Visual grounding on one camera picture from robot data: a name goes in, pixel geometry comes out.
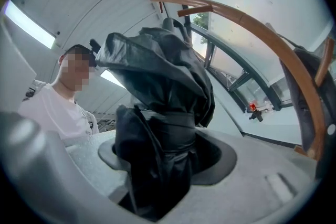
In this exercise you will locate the person's white shirt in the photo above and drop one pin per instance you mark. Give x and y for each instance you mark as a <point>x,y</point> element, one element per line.
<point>52,110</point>

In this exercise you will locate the brown wooden coat rack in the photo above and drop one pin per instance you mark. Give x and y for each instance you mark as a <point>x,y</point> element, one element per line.
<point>262,26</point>

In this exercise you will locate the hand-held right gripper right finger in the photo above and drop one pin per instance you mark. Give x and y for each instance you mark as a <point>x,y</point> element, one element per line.
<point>249,178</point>

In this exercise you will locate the black umbrella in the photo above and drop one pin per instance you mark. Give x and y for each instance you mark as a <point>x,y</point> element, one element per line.
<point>157,86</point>

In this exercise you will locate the black window frame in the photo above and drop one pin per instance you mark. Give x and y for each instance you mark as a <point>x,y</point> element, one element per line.
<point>274,99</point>

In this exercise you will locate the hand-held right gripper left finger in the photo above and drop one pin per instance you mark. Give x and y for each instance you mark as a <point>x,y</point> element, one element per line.
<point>52,178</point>

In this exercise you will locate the ceiling light panel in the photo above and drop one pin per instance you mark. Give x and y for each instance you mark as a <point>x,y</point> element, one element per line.
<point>29,23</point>
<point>111,78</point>

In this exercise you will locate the red container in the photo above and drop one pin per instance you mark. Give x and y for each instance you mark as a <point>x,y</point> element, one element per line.
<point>252,106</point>

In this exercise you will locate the black head-mounted camera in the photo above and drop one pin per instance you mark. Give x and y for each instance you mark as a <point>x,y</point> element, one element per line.
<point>94,46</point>

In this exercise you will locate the black handheld device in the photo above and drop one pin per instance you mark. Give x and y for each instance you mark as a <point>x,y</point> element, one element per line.
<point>256,116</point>

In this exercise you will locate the person's head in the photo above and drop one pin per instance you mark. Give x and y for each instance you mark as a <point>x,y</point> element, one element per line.
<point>76,70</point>

